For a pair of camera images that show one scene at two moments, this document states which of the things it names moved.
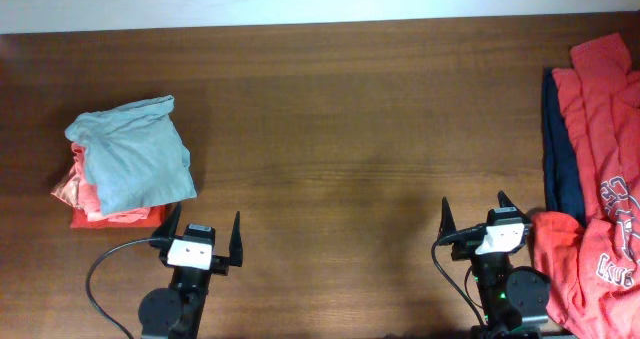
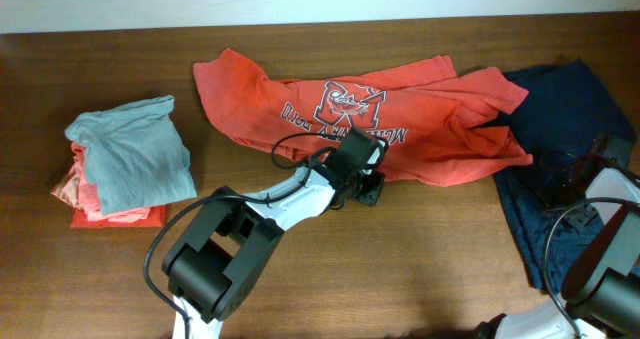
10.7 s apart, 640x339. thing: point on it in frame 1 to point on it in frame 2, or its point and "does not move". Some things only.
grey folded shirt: (134, 156) does not move
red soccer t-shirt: (590, 268) to (431, 123)
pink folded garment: (79, 191) does not move
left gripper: (221, 265) to (373, 192)
